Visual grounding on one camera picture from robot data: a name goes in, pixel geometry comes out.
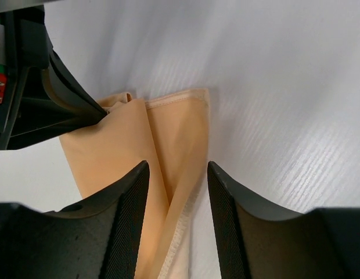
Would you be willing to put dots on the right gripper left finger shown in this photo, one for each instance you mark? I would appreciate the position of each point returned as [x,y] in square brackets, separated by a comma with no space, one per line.
[97,237]

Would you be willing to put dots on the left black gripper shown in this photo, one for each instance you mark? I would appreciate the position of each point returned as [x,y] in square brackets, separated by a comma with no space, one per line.
[41,98]

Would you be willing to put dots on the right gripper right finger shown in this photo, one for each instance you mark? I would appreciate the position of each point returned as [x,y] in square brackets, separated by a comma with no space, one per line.
[257,238]

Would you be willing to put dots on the peach satin cloth napkin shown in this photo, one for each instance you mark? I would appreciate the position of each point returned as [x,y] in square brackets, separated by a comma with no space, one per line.
[171,134]

